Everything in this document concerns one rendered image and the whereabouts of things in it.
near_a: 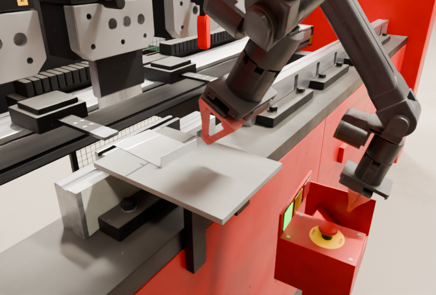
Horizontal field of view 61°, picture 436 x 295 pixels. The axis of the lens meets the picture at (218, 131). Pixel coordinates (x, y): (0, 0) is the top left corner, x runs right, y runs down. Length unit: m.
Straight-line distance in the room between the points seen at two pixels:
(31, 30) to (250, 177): 0.36
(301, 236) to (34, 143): 0.61
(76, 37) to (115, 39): 0.07
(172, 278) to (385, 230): 1.63
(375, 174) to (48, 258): 0.62
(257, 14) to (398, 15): 2.26
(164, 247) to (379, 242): 1.59
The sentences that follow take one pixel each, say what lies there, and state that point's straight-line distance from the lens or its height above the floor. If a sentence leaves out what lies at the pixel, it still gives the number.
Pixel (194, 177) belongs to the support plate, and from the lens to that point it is 0.58.
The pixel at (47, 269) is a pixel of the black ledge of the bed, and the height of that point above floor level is 0.87.
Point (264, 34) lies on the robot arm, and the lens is 0.39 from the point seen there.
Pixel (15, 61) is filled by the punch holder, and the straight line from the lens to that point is 0.51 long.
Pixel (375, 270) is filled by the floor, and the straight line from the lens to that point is 1.96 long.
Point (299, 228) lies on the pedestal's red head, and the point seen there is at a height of 0.78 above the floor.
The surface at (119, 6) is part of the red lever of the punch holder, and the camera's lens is 0.55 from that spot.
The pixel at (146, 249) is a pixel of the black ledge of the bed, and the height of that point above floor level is 0.87.
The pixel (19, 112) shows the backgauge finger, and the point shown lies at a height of 1.02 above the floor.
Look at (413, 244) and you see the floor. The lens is 2.18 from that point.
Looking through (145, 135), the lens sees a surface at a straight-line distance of 0.72.
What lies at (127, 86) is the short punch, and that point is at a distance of 0.67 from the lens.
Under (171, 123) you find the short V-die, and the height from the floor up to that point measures 1.00.
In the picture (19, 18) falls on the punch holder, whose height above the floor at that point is 1.25.
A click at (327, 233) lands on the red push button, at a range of 0.80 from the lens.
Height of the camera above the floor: 1.31
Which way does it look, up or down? 25 degrees down
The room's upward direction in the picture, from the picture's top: straight up
